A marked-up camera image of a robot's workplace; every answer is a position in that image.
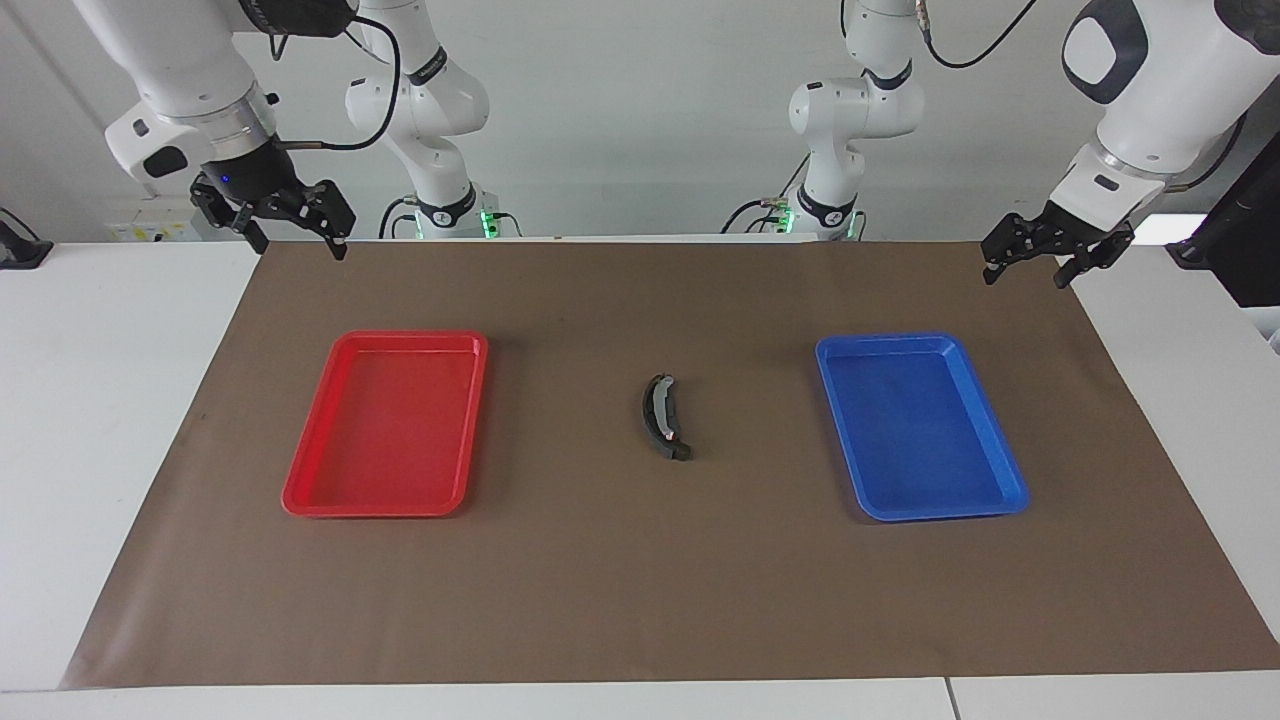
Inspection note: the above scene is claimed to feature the curved black brake shoe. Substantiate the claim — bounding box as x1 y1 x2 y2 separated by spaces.
640 372 695 464

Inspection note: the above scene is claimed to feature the blue plastic tray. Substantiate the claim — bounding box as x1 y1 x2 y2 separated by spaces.
815 333 1031 523

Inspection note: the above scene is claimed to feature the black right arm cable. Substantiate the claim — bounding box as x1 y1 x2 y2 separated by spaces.
268 10 403 153

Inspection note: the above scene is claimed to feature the black right base cable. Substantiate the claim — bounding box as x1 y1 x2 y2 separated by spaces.
377 195 421 241

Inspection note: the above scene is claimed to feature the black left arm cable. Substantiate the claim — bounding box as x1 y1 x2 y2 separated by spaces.
915 0 1251 193

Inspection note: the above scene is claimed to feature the black base cable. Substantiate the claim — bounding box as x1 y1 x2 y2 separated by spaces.
722 150 816 236
377 195 421 241

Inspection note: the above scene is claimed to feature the brown paper mat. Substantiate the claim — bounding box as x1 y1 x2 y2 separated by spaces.
60 240 1280 691

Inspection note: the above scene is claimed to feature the black left base cable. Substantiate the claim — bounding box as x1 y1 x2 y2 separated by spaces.
722 150 816 236

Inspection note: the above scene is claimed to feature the white wall socket box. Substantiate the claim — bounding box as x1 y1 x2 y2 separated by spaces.
106 195 206 244

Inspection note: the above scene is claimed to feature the black desk clamp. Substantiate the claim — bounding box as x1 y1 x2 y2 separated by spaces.
0 207 54 270

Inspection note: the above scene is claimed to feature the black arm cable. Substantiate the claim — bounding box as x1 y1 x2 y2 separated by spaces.
915 0 1251 193
268 10 403 153

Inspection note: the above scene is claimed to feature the red plastic tray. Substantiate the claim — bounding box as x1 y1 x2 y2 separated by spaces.
281 330 490 519

